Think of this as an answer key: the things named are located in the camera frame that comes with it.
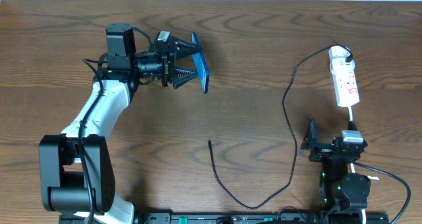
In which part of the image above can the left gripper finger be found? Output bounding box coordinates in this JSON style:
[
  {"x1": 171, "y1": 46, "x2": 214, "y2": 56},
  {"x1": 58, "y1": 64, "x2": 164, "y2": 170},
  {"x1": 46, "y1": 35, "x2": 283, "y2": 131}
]
[
  {"x1": 169, "y1": 36, "x2": 202, "y2": 60},
  {"x1": 171, "y1": 67, "x2": 198, "y2": 89}
]

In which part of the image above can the blue Galaxy smartphone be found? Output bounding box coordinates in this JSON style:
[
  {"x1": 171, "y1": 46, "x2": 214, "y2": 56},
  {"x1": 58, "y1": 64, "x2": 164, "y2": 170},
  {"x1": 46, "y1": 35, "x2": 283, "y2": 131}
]
[{"x1": 193, "y1": 50, "x2": 210, "y2": 94}]

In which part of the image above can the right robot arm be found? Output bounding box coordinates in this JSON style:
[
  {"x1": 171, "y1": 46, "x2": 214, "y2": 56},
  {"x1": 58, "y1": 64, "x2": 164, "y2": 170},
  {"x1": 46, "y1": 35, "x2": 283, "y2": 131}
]
[{"x1": 301, "y1": 119, "x2": 371, "y2": 223}]

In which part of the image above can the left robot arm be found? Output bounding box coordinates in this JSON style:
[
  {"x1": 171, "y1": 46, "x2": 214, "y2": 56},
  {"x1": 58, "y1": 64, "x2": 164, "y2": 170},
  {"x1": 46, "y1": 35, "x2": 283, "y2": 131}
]
[{"x1": 39, "y1": 23, "x2": 209, "y2": 223}]

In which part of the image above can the white power strip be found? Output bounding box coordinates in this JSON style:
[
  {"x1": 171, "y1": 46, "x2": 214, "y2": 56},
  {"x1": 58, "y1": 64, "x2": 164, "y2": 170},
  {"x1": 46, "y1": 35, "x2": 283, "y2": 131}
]
[{"x1": 328, "y1": 45, "x2": 359, "y2": 107}]

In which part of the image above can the white power strip cord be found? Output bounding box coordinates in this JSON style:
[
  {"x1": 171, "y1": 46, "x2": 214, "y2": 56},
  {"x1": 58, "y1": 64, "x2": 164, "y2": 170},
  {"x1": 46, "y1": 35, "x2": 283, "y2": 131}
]
[{"x1": 347, "y1": 105, "x2": 367, "y2": 224}]

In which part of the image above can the black USB charging cable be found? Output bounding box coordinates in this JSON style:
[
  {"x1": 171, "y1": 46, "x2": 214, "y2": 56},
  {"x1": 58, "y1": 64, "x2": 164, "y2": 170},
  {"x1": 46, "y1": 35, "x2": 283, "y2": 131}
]
[{"x1": 208, "y1": 43, "x2": 354, "y2": 210}]

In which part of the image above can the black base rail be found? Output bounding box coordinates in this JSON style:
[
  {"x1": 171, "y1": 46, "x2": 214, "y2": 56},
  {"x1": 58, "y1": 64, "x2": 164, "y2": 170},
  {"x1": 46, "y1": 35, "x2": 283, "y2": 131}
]
[{"x1": 59, "y1": 211, "x2": 390, "y2": 224}]

